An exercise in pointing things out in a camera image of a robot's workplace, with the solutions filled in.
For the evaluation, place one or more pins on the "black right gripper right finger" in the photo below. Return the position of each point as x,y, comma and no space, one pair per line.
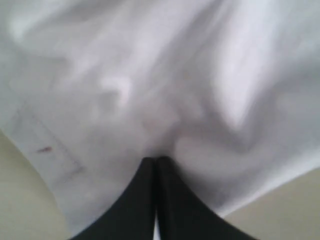
182,215

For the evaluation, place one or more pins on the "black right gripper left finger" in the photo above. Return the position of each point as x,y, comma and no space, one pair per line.
132,216

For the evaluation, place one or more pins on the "white t-shirt with red logo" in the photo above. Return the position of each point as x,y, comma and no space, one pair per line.
230,89

